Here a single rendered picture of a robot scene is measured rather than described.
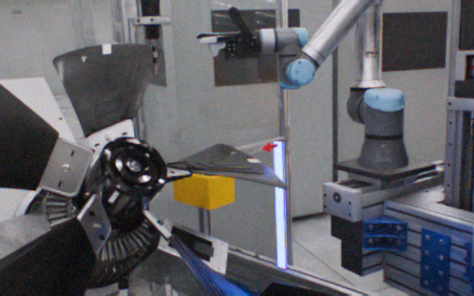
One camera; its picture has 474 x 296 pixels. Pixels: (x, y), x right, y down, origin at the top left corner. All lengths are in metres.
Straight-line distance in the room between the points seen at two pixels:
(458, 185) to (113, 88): 1.00
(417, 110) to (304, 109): 1.61
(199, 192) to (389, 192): 0.58
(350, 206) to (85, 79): 0.82
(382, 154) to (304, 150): 2.49
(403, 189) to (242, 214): 0.84
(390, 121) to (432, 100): 3.82
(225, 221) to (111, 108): 1.24
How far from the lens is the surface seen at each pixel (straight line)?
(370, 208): 1.49
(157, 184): 0.82
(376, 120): 1.52
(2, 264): 0.69
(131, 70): 1.01
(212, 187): 1.32
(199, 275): 0.80
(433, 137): 5.41
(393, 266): 1.60
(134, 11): 0.90
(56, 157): 0.85
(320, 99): 4.01
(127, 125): 0.92
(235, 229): 2.16
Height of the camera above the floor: 1.39
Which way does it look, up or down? 11 degrees down
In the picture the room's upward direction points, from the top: 3 degrees counter-clockwise
